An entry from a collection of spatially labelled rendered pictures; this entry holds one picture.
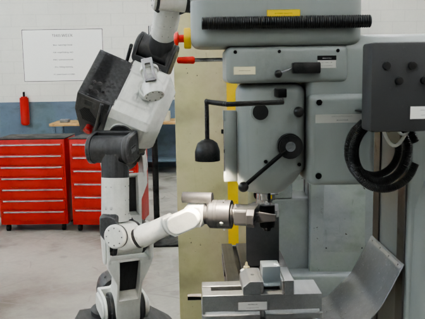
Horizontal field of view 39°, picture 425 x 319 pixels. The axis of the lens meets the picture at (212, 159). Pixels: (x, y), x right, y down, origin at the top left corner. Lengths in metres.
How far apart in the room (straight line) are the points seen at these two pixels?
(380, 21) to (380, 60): 9.82
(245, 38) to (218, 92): 1.86
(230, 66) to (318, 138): 0.32
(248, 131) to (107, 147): 0.49
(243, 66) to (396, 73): 0.42
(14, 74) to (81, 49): 1.27
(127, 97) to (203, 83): 1.48
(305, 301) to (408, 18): 9.88
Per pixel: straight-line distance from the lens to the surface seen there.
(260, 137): 1.71
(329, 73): 1.71
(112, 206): 1.97
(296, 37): 1.68
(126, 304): 2.58
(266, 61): 1.68
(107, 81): 2.08
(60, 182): 6.63
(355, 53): 1.73
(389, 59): 1.49
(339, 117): 1.72
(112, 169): 1.96
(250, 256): 2.24
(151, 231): 1.93
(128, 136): 1.96
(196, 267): 3.69
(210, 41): 1.66
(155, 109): 2.06
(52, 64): 11.07
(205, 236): 3.64
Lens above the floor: 1.66
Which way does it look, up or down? 8 degrees down
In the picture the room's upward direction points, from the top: 1 degrees counter-clockwise
